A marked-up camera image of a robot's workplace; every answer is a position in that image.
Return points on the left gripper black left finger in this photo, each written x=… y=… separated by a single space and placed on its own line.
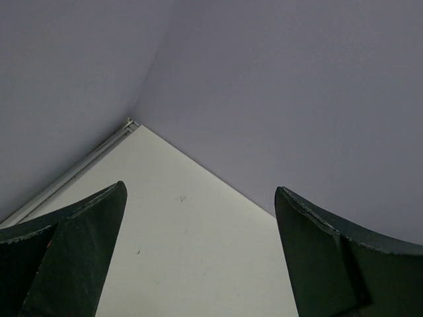
x=56 y=264

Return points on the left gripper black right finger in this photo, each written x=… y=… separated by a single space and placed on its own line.
x=339 y=268

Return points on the aluminium frame rail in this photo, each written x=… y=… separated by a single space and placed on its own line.
x=75 y=172

